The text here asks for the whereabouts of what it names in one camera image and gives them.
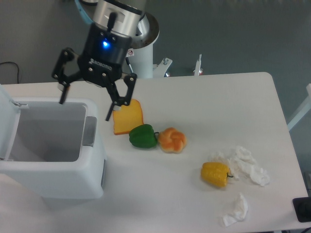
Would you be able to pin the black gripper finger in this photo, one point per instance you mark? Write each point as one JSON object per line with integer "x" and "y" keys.
{"x": 64, "y": 81}
{"x": 117, "y": 100}

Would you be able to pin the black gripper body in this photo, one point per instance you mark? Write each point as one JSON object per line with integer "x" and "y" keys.
{"x": 103, "y": 54}

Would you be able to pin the white trash can lid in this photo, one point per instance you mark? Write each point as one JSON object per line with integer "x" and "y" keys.
{"x": 9, "y": 119}

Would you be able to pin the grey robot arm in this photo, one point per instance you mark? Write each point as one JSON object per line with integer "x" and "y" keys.
{"x": 129, "y": 13}

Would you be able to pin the white trash can body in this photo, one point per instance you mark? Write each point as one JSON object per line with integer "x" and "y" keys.
{"x": 58, "y": 152}

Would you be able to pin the orange toast slice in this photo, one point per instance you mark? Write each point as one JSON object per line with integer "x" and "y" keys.
{"x": 128, "y": 117}

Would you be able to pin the green bell pepper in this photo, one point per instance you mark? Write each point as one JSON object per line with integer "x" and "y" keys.
{"x": 143, "y": 136}

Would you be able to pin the braided bread roll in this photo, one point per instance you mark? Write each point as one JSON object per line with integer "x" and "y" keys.
{"x": 171, "y": 140}

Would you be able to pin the yellow bell pepper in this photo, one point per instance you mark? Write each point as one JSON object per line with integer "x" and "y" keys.
{"x": 215, "y": 173}

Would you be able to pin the large crumpled white tissue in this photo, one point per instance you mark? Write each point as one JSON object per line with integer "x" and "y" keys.
{"x": 241, "y": 162}

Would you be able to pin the small crumpled white tissue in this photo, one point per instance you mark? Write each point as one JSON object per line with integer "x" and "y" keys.
{"x": 238, "y": 212}

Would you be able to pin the black device at edge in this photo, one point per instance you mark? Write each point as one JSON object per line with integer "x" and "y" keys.
{"x": 302, "y": 207}

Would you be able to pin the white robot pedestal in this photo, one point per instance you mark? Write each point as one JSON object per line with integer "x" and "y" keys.
{"x": 139, "y": 58}

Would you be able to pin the white levelling foot post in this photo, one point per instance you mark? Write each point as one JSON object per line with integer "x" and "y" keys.
{"x": 198, "y": 70}

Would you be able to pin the white frame at right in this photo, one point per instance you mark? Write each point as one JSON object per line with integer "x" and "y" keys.
{"x": 301, "y": 111}

